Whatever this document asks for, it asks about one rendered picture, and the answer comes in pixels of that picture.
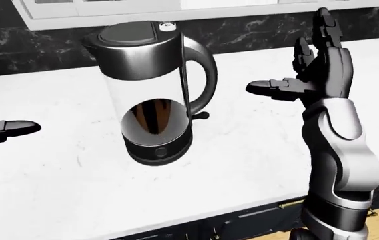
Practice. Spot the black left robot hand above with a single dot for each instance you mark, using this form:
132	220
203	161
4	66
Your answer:
6	128

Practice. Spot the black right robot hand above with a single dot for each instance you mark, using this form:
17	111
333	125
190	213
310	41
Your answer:
333	72

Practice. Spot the glass and steel electric kettle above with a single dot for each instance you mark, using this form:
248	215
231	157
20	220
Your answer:
153	95

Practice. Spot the white wall cabinet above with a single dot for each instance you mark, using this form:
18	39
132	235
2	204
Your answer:
176	10

